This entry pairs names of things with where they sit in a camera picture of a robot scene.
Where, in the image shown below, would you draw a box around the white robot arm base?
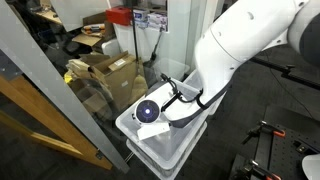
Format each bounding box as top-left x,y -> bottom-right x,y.
301,153 -> 320,180

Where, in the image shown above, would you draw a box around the large open cardboard box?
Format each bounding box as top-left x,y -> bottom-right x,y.
87,50 -> 146,113

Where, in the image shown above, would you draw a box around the clear plastic storage box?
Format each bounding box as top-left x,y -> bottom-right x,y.
115,77 -> 218,180

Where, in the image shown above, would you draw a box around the wide blue white box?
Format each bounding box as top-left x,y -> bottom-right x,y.
147,12 -> 169,33

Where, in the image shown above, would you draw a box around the narrow blue white box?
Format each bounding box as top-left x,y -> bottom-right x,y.
132,8 -> 150,30

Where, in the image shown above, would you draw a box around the red box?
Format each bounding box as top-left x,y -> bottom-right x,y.
105,5 -> 133,27

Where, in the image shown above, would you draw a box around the white plastic bin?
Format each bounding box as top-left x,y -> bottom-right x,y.
101,37 -> 122,59

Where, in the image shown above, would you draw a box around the crumpled cardboard sheets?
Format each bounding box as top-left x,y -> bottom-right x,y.
68,78 -> 115,121

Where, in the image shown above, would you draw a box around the flattened cardboard pile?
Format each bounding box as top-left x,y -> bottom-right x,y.
65,53 -> 101,88

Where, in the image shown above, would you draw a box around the flat cardboard sheet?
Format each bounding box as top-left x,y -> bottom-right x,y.
71,32 -> 103,48

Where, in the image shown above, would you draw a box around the orange tools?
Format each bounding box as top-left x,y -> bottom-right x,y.
82,23 -> 106,34

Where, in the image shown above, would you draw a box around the yellow item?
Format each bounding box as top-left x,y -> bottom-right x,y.
63,71 -> 74,85

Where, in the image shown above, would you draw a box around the white board panel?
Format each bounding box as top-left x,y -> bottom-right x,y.
49,0 -> 113,33

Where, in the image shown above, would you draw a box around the black boom stand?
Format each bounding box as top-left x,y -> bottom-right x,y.
249,56 -> 320,91

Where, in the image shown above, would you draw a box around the black perforated work table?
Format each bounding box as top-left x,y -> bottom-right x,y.
229,103 -> 320,180

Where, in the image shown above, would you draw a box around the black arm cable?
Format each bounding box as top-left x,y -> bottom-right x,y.
159,73 -> 210,113

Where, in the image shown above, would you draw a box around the grey tool handle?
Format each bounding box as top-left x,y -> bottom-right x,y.
149,27 -> 165,63

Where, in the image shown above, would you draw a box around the black handled straw broom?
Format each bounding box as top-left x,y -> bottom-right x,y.
129,0 -> 150,106

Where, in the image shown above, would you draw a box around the grey metal frame post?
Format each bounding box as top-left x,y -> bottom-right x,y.
0,0 -> 131,175

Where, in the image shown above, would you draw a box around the orange handled black clamp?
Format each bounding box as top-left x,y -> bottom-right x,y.
242,120 -> 287,145
238,159 -> 283,180

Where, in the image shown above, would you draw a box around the wooden wall frame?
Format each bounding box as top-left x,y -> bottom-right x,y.
0,74 -> 114,171

